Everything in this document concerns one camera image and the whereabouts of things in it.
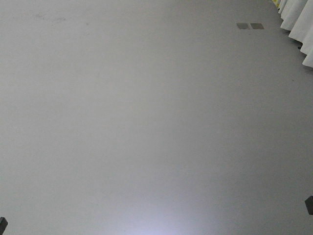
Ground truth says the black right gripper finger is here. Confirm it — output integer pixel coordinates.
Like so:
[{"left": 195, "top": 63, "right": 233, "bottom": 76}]
[{"left": 305, "top": 195, "right": 313, "bottom": 215}]

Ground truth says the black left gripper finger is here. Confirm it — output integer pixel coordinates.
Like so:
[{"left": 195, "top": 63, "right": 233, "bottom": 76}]
[{"left": 0, "top": 217, "right": 8, "bottom": 234}]

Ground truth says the white draped curtain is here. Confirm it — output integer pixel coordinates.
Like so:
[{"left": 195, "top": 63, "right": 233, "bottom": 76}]
[{"left": 275, "top": 0, "right": 313, "bottom": 68}]

